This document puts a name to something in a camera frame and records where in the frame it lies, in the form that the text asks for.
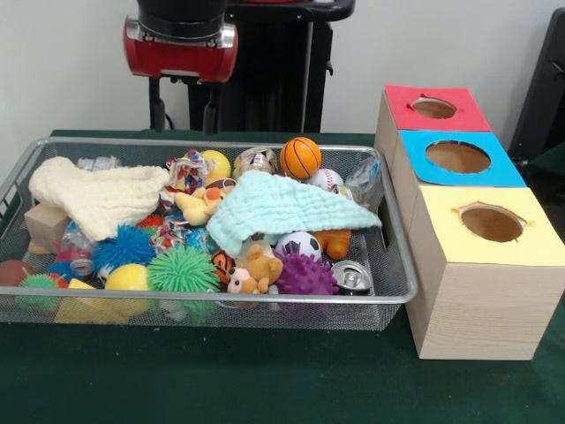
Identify brown teddy bear plush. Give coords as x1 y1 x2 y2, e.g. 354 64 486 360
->
227 245 284 296

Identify blue koosh ball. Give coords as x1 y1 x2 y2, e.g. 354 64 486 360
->
91 224 156 269

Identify silver mesh bin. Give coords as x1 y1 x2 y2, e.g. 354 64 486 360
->
0 136 418 335

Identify toy soccer ball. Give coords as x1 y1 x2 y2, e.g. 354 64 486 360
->
275 231 323 261

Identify silver drink can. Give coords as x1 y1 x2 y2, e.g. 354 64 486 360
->
331 260 374 296

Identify cream knitted cloth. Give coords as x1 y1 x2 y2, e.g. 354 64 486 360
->
27 155 171 243

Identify yellow plush duck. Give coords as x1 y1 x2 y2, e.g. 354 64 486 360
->
174 185 226 226

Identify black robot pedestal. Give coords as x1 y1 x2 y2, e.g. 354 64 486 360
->
176 0 357 133

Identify yellow smooth ball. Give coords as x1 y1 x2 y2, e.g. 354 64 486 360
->
104 263 151 292

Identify dark green table cloth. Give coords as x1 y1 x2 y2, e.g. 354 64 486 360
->
0 128 565 424

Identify black stand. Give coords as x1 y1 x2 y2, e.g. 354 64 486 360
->
507 7 565 155

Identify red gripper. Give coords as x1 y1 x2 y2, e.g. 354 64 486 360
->
122 15 239 136

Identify mint green knitted cloth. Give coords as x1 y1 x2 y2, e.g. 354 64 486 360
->
206 170 383 258

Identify wooden three-hole box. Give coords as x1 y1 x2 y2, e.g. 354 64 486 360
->
373 83 565 361

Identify orange toy basketball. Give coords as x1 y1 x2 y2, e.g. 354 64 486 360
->
279 137 322 180

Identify dark green side-table cloth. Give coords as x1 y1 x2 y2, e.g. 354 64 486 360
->
523 143 565 178

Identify purple spiky ball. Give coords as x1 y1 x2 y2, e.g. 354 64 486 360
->
274 252 340 296

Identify green koosh ball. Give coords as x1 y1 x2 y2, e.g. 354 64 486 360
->
146 246 222 295

